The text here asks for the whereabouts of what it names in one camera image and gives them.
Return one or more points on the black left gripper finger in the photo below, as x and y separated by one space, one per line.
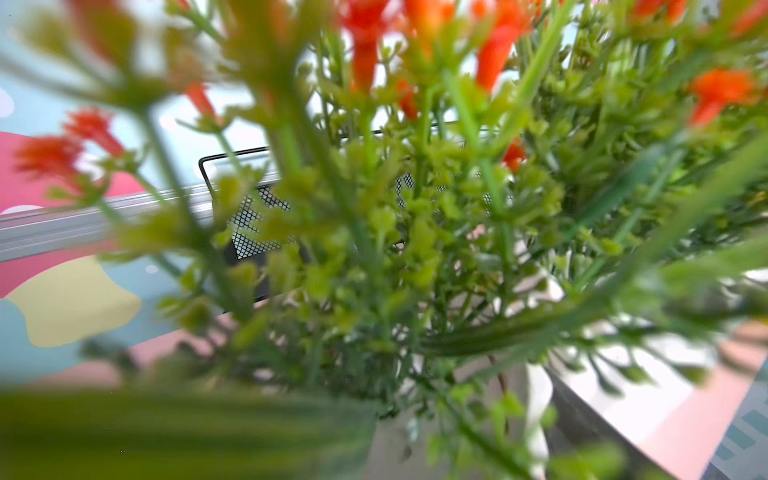
579 426

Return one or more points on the yellow pink blue wooden rack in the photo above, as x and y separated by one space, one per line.
673 423

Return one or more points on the black mesh wire basket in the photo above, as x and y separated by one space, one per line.
264 223

